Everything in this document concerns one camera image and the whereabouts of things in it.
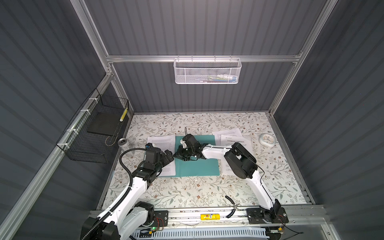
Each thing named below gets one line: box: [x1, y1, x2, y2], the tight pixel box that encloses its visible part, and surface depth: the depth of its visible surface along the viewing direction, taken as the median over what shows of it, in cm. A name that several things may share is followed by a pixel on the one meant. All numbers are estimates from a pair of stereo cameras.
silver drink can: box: [117, 137, 128, 148], surface depth 88 cm
